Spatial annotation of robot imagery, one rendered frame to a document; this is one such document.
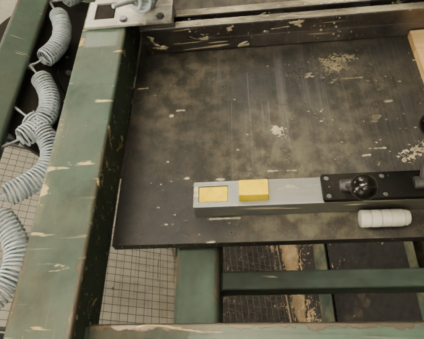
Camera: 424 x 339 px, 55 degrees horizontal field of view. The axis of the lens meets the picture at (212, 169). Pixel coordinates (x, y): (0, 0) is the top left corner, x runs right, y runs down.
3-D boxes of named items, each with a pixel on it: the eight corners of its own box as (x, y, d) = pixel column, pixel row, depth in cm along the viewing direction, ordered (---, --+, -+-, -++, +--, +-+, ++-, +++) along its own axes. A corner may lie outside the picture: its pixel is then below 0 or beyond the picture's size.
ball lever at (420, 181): (437, 194, 66) (453, 116, 59) (412, 195, 66) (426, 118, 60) (427, 181, 69) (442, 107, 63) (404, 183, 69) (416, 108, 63)
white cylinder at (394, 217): (359, 230, 69) (408, 229, 68) (363, 223, 66) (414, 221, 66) (356, 214, 71) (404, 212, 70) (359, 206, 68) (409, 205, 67)
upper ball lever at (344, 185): (357, 196, 69) (382, 200, 56) (334, 197, 69) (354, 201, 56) (356, 173, 69) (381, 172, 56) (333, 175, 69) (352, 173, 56)
